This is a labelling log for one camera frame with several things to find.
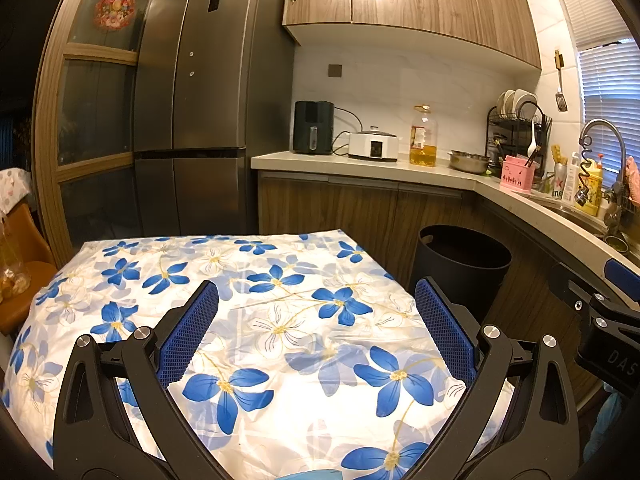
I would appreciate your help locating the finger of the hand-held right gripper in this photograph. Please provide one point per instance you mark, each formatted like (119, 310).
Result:
(570, 285)
(622, 272)

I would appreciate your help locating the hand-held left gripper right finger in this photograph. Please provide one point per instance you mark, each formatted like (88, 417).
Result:
(447, 332)

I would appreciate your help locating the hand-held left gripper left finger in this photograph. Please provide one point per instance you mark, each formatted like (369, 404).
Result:
(190, 335)

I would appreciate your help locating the black trash bin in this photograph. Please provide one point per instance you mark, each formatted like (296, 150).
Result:
(450, 270)

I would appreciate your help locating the teal cloth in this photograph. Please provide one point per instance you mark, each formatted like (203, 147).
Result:
(605, 425)

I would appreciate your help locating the steel sink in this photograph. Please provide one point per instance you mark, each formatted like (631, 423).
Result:
(565, 210)

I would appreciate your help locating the blue flower tablecloth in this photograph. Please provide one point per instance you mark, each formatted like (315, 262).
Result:
(280, 340)

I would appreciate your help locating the yellow bottle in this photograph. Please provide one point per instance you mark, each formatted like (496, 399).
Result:
(595, 185)

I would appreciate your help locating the pink rubber glove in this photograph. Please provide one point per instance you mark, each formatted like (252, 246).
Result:
(632, 180)

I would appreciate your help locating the white bottle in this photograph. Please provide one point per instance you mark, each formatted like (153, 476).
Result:
(570, 185)

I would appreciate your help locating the pink utensil holder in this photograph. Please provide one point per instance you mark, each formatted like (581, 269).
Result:
(517, 177)

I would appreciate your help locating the white ladle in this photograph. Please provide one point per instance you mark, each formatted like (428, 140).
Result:
(532, 152)

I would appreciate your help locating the steel faucet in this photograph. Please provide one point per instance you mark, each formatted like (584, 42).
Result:
(600, 123)

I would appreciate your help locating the steel bowl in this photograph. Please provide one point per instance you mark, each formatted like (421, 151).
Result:
(469, 161)

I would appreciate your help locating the wooden lower cabinets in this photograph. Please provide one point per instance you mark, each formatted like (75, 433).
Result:
(350, 205)

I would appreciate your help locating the black dish rack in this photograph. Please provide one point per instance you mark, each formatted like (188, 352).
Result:
(507, 132)

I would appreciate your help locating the orange chair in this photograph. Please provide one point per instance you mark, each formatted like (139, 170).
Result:
(25, 310)

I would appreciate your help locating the hanging spatula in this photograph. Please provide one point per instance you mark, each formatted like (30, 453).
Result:
(561, 102)

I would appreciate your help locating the cooking oil bottle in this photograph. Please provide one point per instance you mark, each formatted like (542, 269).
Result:
(422, 145)

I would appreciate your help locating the large white plate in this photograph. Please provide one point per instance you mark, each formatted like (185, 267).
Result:
(526, 100)

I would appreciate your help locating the small white plate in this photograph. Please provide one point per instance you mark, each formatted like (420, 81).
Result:
(508, 102)

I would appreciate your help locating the white electric cooker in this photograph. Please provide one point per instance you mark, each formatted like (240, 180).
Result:
(372, 147)

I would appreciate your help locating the window blinds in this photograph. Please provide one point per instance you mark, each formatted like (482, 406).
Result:
(605, 70)

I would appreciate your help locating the light stone countertop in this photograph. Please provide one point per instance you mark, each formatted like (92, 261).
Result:
(300, 160)

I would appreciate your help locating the polka dot cloth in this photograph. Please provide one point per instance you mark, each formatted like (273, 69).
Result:
(12, 187)

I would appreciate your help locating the black air fryer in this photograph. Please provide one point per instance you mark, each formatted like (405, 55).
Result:
(312, 125)

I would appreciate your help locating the grey refrigerator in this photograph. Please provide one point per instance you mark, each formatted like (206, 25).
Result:
(200, 85)

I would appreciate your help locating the wooden glass door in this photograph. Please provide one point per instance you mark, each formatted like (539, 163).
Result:
(100, 54)

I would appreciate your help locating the wooden upper cabinet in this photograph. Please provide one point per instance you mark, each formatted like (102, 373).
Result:
(440, 5)

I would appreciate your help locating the round red door decoration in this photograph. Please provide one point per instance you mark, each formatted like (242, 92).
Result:
(117, 10)

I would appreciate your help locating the dark wall socket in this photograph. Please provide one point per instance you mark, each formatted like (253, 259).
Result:
(335, 70)

